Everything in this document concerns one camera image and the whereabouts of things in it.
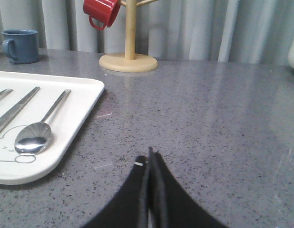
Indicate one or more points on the red enamel mug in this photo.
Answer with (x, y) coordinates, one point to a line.
(102, 13)

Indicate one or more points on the wooden mug tree stand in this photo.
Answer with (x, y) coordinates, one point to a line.
(130, 61)

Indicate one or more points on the silver metal chopstick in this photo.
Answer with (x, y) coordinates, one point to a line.
(13, 111)
(9, 112)

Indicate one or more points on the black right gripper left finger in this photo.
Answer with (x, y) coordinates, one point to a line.
(129, 206)

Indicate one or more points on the blue enamel mug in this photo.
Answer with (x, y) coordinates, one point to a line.
(21, 45)

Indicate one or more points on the cream rabbit serving tray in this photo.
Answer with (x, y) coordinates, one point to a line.
(65, 122)

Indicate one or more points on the silver metal spoon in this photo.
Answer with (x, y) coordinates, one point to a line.
(34, 138)

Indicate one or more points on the silver metal fork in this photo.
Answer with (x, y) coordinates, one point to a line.
(4, 93)

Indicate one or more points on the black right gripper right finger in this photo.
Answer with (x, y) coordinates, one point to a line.
(170, 205)

